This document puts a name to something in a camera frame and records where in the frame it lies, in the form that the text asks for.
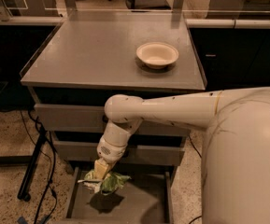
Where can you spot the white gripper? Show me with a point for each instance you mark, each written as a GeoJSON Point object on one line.
{"type": "Point", "coordinates": [110, 153]}

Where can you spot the green jalapeno chip bag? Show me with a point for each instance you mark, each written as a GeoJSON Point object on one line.
{"type": "Point", "coordinates": [112, 182]}

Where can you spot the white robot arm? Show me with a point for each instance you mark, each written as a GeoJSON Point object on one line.
{"type": "Point", "coordinates": [235, 172]}

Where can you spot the grey middle drawer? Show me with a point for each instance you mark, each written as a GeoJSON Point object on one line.
{"type": "Point", "coordinates": [141, 149]}

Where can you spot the grey drawer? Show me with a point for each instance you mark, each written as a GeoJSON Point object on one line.
{"type": "Point", "coordinates": [92, 119]}
{"type": "Point", "coordinates": [141, 149]}
{"type": "Point", "coordinates": [144, 199]}

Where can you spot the grey bottom drawer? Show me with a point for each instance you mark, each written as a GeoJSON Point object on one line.
{"type": "Point", "coordinates": [144, 199]}

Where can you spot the grey top drawer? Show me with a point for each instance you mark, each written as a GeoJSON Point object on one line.
{"type": "Point", "coordinates": [92, 119]}

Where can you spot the grey drawer cabinet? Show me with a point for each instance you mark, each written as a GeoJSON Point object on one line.
{"type": "Point", "coordinates": [92, 57]}

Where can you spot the black stand leg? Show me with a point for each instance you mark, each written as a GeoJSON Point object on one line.
{"type": "Point", "coordinates": [30, 162]}

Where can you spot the white paper bowl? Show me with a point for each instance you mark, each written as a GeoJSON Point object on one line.
{"type": "Point", "coordinates": [157, 55]}

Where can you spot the clear acrylic barrier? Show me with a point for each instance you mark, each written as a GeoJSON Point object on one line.
{"type": "Point", "coordinates": [109, 0]}

